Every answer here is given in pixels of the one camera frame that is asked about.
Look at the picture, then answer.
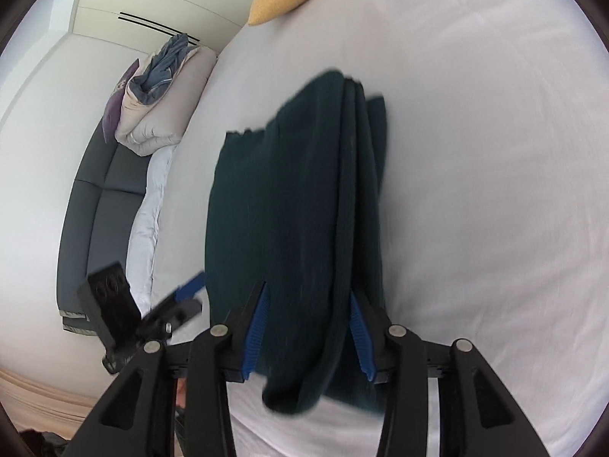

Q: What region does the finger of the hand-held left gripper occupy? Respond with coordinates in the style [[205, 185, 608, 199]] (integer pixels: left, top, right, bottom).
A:
[[142, 296, 202, 344], [143, 272, 207, 329]]

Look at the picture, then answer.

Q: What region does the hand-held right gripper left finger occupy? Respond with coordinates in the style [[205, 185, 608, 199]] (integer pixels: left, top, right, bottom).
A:
[[61, 280, 273, 457]]

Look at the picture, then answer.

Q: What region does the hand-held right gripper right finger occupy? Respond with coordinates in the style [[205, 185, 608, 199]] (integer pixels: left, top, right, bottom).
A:
[[349, 289, 551, 457]]

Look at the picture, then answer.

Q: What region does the dark green knit garment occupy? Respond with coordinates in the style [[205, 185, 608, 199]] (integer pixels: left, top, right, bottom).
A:
[[204, 69, 392, 418]]

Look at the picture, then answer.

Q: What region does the white blanket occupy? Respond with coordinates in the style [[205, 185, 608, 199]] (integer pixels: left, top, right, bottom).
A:
[[125, 144, 178, 316]]

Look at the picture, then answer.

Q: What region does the dark grey chair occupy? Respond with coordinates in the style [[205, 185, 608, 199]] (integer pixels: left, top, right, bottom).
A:
[[56, 115, 149, 340]]

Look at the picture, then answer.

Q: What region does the dark cloth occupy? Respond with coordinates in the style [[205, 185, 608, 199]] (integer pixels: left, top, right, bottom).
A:
[[18, 430, 73, 457]]

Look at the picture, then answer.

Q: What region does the beige folded duvet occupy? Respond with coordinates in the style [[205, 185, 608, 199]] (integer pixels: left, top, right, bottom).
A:
[[115, 45, 220, 158]]

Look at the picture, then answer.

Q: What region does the purple pillow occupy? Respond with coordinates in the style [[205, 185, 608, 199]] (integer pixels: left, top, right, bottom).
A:
[[102, 58, 142, 145]]

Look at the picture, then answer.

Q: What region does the blue cloth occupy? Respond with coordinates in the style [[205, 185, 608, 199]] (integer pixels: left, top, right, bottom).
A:
[[130, 32, 192, 106]]

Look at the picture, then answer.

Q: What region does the white bed sheet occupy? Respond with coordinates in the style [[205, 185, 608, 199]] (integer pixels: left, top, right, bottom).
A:
[[151, 0, 606, 457]]

